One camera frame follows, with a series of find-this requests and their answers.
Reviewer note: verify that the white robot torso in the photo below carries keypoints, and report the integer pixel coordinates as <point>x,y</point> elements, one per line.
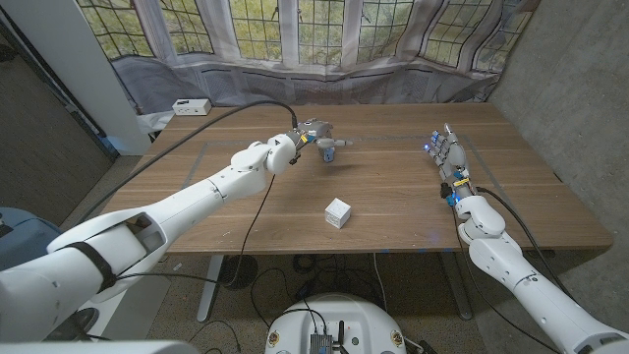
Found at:
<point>339,319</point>

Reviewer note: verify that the blue-grey chair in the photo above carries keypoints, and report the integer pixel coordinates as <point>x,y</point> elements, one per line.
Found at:
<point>22,236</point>

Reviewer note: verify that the black round floor base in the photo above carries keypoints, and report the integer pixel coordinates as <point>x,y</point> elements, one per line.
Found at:
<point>243,270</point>

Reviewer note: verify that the printed window backdrop cloth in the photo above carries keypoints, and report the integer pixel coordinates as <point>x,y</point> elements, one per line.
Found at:
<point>245,78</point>

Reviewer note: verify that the white power box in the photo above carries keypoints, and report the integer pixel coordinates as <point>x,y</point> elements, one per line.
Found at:
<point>191,106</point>

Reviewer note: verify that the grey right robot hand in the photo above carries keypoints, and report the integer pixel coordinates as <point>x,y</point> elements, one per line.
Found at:
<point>454,156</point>

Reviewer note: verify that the white table leg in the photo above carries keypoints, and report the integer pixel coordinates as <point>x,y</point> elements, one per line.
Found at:
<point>210,287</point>
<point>457,287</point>

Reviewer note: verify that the white pillar panel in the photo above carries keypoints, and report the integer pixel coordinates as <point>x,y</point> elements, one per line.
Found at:
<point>83,74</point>

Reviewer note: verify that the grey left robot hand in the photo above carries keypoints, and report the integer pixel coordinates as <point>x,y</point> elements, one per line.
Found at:
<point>314,130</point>

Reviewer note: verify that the blue toy camera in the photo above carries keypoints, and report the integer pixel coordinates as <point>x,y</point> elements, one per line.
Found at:
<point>328,155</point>

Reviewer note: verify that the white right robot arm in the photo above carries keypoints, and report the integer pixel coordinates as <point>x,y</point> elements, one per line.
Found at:
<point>521,275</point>

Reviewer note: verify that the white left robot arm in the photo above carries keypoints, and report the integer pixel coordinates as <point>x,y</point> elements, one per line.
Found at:
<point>147,226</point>

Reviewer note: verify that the white cube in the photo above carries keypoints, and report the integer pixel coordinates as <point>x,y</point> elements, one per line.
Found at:
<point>337,212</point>

